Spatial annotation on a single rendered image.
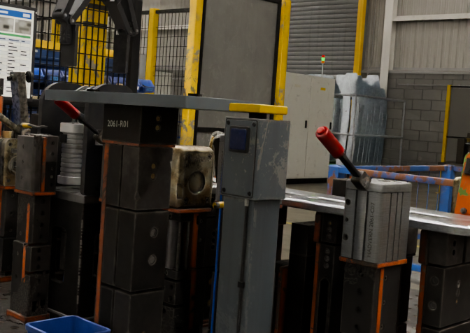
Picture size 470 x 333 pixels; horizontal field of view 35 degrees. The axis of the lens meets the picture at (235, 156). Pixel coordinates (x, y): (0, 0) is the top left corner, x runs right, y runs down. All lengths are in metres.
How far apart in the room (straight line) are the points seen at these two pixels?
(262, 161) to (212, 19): 3.82
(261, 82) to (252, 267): 4.20
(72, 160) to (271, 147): 0.65
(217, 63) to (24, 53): 2.44
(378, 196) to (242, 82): 3.98
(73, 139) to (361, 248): 0.72
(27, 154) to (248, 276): 0.65
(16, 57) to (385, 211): 1.69
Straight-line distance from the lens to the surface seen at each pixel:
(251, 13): 5.12
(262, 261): 1.06
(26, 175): 1.55
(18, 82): 1.91
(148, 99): 1.13
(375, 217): 1.10
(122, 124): 1.22
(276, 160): 1.05
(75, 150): 1.59
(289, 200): 1.34
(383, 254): 1.11
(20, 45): 2.56
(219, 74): 4.86
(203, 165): 1.41
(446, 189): 4.51
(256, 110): 1.03
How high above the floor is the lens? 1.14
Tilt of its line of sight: 3 degrees down
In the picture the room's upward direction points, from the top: 4 degrees clockwise
